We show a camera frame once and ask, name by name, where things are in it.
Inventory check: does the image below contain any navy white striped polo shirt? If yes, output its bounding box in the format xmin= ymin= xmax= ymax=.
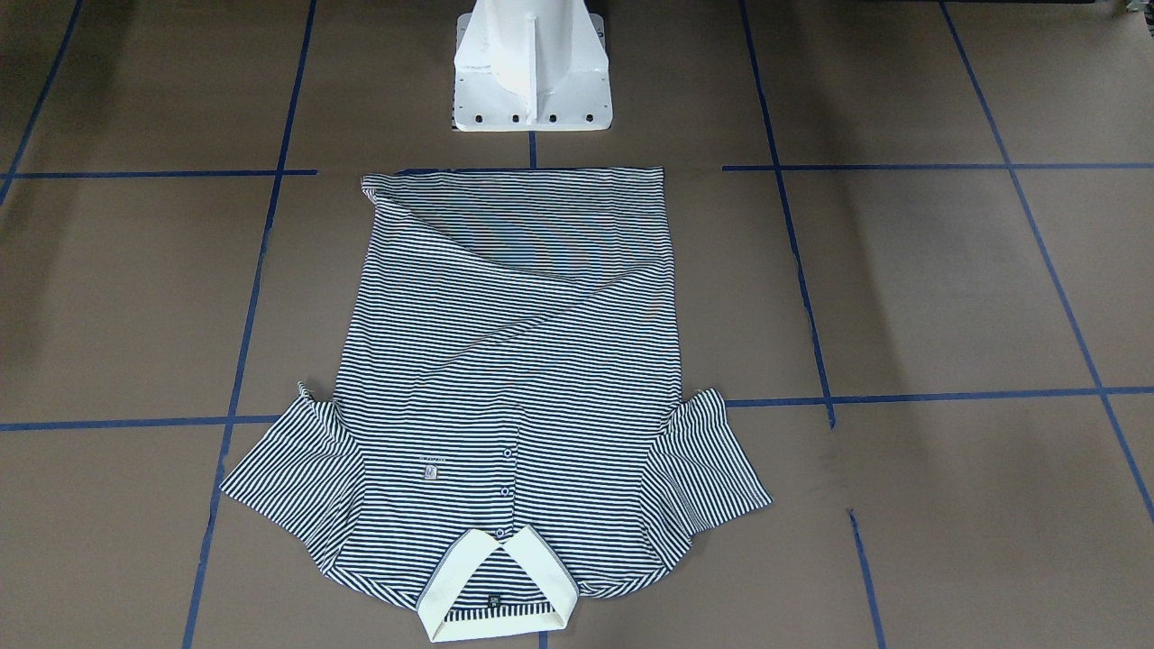
xmin=220 ymin=167 xmax=772 ymax=644

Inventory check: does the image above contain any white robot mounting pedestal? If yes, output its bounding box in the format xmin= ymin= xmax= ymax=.
xmin=451 ymin=1 xmax=614 ymax=133

